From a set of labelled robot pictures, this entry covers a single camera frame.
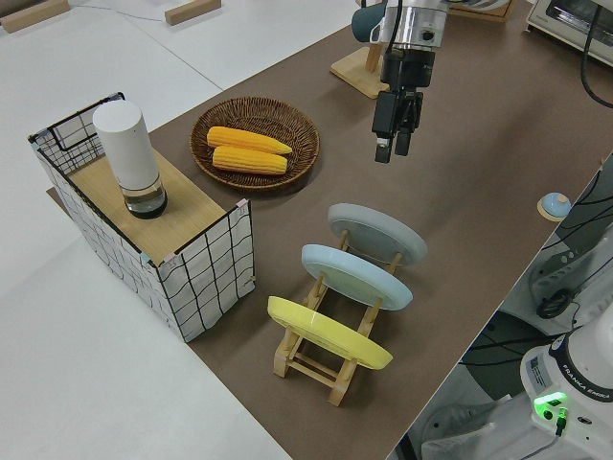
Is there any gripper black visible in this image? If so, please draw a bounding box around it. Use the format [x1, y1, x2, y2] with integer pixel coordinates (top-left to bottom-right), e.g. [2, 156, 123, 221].
[372, 46, 438, 165]

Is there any gray ceramic plate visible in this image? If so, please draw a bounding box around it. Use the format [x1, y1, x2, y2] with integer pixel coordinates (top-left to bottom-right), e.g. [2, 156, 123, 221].
[327, 202, 429, 270]

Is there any light blue plate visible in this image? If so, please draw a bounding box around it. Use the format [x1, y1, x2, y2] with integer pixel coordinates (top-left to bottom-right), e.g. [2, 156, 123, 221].
[301, 243, 414, 312]

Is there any yellow plate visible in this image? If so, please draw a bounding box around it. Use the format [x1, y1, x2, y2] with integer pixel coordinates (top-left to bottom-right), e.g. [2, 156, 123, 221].
[266, 295, 395, 371]

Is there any wooden plate rack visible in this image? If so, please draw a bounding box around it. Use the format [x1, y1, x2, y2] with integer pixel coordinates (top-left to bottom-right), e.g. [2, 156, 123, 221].
[272, 228, 404, 407]

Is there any wooden mug tree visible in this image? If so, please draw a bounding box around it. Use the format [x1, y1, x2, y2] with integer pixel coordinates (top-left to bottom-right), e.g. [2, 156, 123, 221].
[329, 41, 392, 101]

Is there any brown table mat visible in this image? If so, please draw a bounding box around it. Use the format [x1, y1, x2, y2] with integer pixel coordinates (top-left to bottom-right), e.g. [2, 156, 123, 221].
[46, 0, 613, 460]

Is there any brown wicker basket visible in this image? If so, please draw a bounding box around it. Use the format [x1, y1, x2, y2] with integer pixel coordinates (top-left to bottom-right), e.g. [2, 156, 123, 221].
[190, 97, 321, 194]

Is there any dark teal mug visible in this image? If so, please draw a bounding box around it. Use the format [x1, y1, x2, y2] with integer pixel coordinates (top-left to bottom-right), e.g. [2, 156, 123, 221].
[351, 3, 387, 44]

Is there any yellow corn cob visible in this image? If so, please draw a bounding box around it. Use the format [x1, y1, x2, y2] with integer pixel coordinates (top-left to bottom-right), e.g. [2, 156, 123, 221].
[211, 145, 289, 176]
[206, 126, 294, 156]

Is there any wooden drawer cabinet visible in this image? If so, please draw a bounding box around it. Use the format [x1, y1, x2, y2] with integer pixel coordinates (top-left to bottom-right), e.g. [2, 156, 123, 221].
[447, 0, 514, 24]

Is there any white toaster oven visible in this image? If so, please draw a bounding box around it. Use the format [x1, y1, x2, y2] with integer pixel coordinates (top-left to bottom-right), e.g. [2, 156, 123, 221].
[521, 0, 613, 66]

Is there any wooden block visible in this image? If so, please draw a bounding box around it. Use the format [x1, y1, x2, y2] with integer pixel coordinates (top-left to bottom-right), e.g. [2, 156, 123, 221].
[164, 0, 223, 26]
[0, 0, 71, 35]

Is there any white cylindrical bottle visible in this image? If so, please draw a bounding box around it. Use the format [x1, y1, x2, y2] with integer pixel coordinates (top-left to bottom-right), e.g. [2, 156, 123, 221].
[92, 99, 170, 221]

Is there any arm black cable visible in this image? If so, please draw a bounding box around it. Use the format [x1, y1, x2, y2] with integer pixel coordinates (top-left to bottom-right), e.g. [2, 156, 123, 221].
[580, 0, 613, 109]

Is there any coiled black cable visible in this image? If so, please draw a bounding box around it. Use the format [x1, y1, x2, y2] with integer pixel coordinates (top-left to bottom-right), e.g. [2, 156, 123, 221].
[535, 288, 577, 320]

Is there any wire grid shelf box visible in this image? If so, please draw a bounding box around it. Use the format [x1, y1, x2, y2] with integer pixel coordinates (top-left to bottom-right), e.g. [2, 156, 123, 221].
[27, 90, 258, 344]

